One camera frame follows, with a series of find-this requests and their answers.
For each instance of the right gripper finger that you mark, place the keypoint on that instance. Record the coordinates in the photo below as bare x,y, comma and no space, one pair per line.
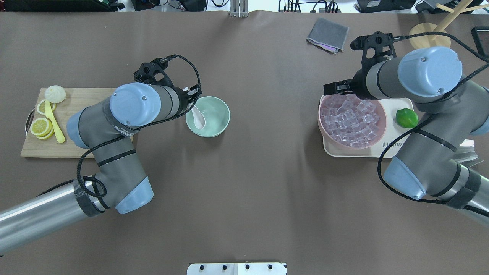
342,87

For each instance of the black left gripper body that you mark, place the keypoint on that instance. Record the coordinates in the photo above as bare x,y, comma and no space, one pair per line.
184,100

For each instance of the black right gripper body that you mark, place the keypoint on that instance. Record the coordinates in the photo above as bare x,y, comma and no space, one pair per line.
357,84

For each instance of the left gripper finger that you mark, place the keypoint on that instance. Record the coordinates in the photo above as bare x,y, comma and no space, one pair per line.
194,91

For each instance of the white ceramic spoon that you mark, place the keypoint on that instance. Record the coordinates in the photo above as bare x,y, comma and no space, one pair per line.
199,120

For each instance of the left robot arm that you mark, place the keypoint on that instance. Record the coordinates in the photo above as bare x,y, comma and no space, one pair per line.
109,174

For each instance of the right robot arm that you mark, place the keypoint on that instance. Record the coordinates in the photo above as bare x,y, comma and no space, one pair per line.
454,106

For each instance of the mint green bowl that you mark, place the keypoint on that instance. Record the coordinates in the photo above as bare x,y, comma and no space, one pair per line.
217,115

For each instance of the pink bowl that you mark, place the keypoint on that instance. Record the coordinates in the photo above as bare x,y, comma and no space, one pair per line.
324,130

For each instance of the pile of clear ice cubes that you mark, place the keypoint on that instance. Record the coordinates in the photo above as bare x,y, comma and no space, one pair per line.
349,122

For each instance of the stainless steel ice scoop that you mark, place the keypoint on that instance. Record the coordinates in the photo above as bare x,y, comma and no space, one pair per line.
466,154

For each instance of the wooden cup rack stand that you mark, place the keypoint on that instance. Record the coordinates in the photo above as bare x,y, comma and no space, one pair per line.
432,40

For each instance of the grey folded cloth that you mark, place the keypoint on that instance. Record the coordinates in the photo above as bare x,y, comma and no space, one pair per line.
328,35

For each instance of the green lime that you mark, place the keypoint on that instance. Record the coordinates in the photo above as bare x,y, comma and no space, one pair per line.
406,118

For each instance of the bamboo cutting board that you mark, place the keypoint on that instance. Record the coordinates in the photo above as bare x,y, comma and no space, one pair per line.
76,100

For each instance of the black device on table edge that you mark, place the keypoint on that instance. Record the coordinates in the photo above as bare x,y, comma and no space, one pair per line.
480,35

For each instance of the lemon slices stack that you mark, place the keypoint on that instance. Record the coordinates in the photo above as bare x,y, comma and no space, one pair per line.
42,128

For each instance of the aluminium frame post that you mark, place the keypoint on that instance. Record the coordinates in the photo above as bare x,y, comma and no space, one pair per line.
238,8

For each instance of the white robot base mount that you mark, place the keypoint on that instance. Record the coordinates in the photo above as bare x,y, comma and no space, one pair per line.
238,268

